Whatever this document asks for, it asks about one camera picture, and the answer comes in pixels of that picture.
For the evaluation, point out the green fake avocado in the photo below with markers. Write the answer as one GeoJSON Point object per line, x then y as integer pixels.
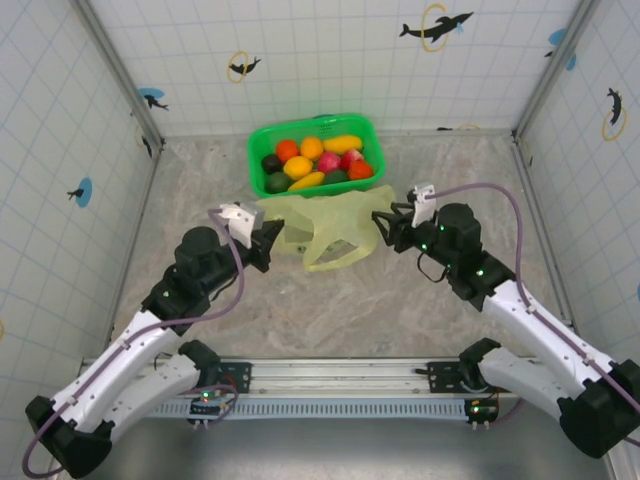
{"type": "Point", "coordinates": [336, 176]}
{"type": "Point", "coordinates": [276, 182]}

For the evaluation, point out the red fake strawberry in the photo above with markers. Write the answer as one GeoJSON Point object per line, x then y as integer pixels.
{"type": "Point", "coordinates": [361, 171]}

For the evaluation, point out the yellow translucent plastic bag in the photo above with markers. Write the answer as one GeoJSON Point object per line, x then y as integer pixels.
{"type": "Point", "coordinates": [330, 215]}

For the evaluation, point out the yellow fake banana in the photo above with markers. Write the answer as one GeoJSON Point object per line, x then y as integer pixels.
{"type": "Point", "coordinates": [306, 181]}

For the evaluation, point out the red-orange fake tomato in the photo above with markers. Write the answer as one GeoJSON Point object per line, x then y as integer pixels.
{"type": "Point", "coordinates": [287, 150]}

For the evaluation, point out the pink fake peach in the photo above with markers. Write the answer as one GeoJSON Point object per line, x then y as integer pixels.
{"type": "Point", "coordinates": [328, 161]}

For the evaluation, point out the yellow fake mango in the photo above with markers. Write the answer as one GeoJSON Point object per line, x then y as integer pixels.
{"type": "Point", "coordinates": [342, 144]}

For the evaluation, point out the green plastic basket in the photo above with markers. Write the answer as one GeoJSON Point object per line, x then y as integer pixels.
{"type": "Point", "coordinates": [260, 145]}

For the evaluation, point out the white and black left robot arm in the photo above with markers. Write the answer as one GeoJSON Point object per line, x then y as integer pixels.
{"type": "Point", "coordinates": [125, 350]}

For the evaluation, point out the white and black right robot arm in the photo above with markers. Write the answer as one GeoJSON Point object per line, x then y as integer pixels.
{"type": "Point", "coordinates": [540, 330]}

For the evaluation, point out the dark fake plum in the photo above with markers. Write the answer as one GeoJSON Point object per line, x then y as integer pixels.
{"type": "Point", "coordinates": [271, 163]}

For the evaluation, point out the blue circle diver sticker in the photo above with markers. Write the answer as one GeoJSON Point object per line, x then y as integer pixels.
{"type": "Point", "coordinates": [82, 192]}

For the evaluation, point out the left circuit board with leds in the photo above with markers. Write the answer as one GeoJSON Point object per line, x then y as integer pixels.
{"type": "Point", "coordinates": [205, 407]}

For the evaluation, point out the circuit board with leds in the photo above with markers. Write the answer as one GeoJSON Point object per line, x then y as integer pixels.
{"type": "Point", "coordinates": [482, 411]}
{"type": "Point", "coordinates": [205, 407]}

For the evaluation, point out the blue circle shark sticker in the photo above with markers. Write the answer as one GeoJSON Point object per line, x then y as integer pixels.
{"type": "Point", "coordinates": [152, 99]}

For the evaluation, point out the right circuit board with leds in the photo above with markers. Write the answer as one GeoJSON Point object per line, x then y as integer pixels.
{"type": "Point", "coordinates": [482, 411]}

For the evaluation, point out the blue whale sticker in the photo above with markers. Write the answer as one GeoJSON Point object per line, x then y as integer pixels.
{"type": "Point", "coordinates": [557, 37]}

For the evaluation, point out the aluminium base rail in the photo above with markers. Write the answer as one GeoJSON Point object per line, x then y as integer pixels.
{"type": "Point", "coordinates": [325, 375]}

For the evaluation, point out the aluminium frame post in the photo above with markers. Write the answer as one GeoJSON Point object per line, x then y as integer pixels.
{"type": "Point", "coordinates": [555, 70]}
{"type": "Point", "coordinates": [120, 70]}

